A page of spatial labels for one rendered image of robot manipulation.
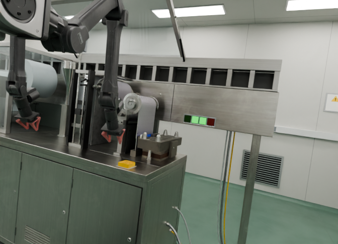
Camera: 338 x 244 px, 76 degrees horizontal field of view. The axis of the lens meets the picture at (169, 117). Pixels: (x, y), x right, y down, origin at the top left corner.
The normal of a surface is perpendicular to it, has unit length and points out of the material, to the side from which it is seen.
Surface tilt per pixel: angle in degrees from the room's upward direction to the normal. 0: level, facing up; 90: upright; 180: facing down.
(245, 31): 90
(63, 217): 90
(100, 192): 90
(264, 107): 90
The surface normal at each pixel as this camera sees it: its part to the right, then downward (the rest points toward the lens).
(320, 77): -0.39, 0.00
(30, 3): 0.98, 0.13
